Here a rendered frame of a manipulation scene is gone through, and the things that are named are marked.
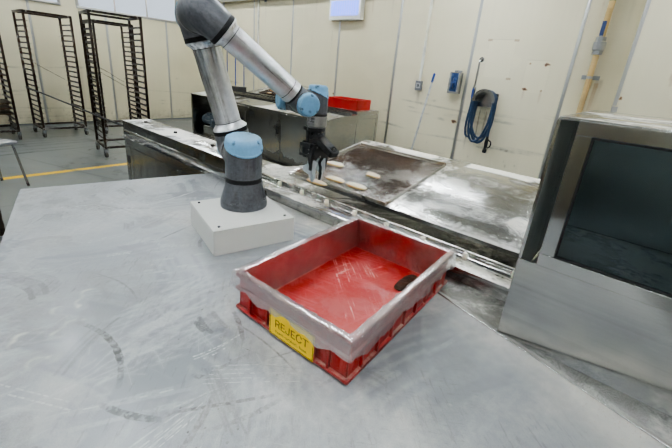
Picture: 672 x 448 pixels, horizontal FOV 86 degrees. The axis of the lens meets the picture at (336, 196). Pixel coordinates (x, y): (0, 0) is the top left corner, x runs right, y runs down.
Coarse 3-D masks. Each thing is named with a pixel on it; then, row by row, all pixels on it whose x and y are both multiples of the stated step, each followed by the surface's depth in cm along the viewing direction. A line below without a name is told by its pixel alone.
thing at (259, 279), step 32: (352, 224) 109; (288, 256) 88; (320, 256) 99; (384, 256) 108; (416, 256) 101; (448, 256) 92; (256, 288) 73; (416, 288) 77; (288, 320) 68; (320, 320) 64; (384, 320) 67; (352, 352) 60
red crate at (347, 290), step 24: (336, 264) 103; (360, 264) 104; (384, 264) 105; (288, 288) 90; (312, 288) 90; (336, 288) 91; (360, 288) 92; (384, 288) 93; (432, 288) 91; (264, 312) 75; (336, 312) 82; (360, 312) 83; (408, 312) 81; (384, 336) 73; (336, 360) 64; (360, 360) 66
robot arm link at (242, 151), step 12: (240, 132) 116; (228, 144) 109; (240, 144) 108; (252, 144) 110; (228, 156) 110; (240, 156) 109; (252, 156) 110; (228, 168) 112; (240, 168) 110; (252, 168) 112; (240, 180) 111; (252, 180) 113
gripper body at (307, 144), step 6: (306, 126) 138; (306, 132) 138; (312, 132) 138; (318, 132) 136; (306, 138) 138; (312, 138) 136; (300, 144) 139; (306, 144) 137; (312, 144) 136; (300, 150) 140; (306, 150) 138; (312, 150) 136; (318, 150) 136; (306, 156) 138; (318, 156) 137
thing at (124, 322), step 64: (64, 192) 137; (128, 192) 143; (192, 192) 149; (0, 256) 93; (64, 256) 95; (128, 256) 98; (192, 256) 101; (256, 256) 104; (0, 320) 72; (64, 320) 73; (128, 320) 75; (192, 320) 76; (448, 320) 84; (0, 384) 58; (64, 384) 59; (128, 384) 60; (192, 384) 61; (256, 384) 62; (320, 384) 64; (384, 384) 65; (448, 384) 66; (512, 384) 67
